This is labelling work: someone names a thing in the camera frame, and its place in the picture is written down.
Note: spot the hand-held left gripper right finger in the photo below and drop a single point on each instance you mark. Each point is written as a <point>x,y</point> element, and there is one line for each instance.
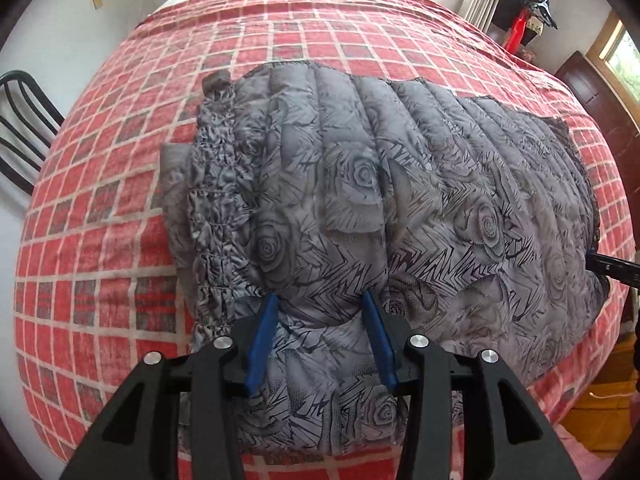
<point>382,345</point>

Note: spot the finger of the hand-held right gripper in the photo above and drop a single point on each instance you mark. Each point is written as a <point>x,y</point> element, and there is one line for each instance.
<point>617,267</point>

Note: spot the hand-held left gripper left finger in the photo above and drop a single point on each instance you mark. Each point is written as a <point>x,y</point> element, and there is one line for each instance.
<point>260,345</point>

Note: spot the grey quilted rose-print jacket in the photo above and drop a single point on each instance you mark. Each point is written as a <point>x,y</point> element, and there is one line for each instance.
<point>400,185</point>

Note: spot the dark wooden door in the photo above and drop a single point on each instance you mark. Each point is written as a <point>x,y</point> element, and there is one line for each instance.
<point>585,90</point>

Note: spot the red plaid bed blanket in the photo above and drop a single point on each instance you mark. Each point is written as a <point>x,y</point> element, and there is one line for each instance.
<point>100,260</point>

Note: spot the small wooden framed window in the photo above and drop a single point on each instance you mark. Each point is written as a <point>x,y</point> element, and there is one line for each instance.
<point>620,45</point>

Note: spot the red hanging bag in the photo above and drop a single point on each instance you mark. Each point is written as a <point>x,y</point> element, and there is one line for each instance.
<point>516,32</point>

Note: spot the black metal chair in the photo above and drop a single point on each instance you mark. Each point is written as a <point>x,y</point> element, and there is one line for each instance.
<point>20,77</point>

